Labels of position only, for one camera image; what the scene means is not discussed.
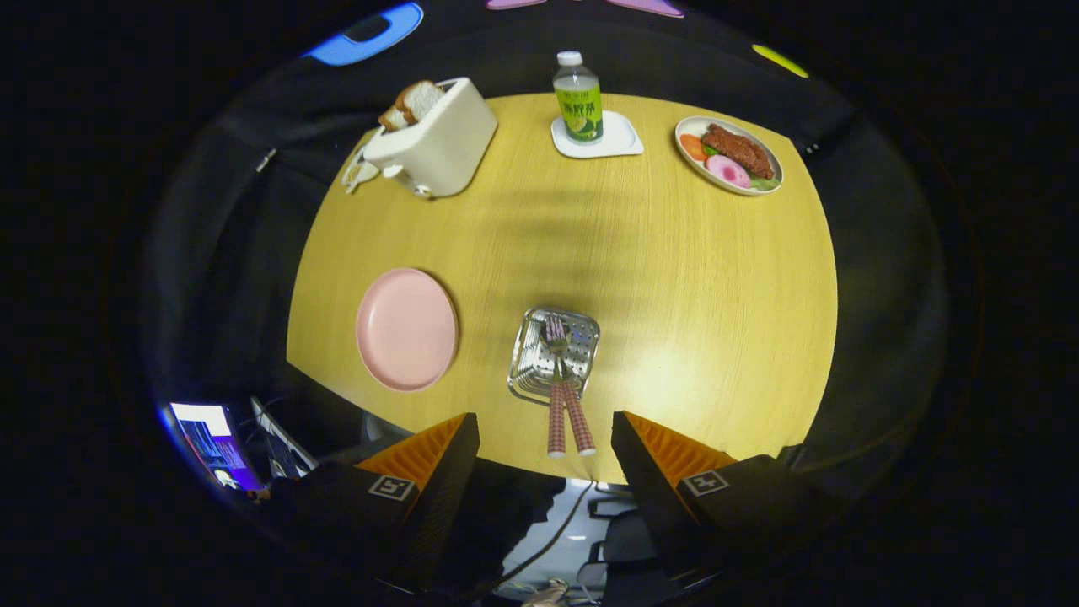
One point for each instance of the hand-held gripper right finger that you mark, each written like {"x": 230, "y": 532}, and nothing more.
{"x": 649, "y": 497}

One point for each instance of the pink round plate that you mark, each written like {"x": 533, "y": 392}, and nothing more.
{"x": 406, "y": 329}

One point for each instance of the toast bread slice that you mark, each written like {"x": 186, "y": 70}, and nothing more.
{"x": 392, "y": 118}
{"x": 420, "y": 99}

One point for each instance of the white compartment tray with beans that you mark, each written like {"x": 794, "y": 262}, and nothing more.
{"x": 354, "y": 173}

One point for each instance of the white keyboard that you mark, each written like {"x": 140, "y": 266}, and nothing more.
{"x": 282, "y": 443}

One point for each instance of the black office chair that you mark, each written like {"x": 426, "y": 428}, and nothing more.
{"x": 628, "y": 535}

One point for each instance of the plate of toy food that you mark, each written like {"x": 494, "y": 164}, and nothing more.
{"x": 738, "y": 152}

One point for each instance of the white square coaster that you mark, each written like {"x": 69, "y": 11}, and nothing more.
{"x": 620, "y": 139}

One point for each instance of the green label drink bottle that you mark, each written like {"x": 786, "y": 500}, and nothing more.
{"x": 578, "y": 105}

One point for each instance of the lit computer screen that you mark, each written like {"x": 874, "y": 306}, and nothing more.
{"x": 211, "y": 438}

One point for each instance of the white toaster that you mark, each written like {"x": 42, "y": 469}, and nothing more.
{"x": 442, "y": 143}

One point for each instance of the white cloth clip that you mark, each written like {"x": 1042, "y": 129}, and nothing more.
{"x": 265, "y": 158}

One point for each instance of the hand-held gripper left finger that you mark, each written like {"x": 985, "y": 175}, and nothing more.
{"x": 438, "y": 497}

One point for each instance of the silver metal drain basket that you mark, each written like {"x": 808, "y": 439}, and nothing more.
{"x": 533, "y": 358}

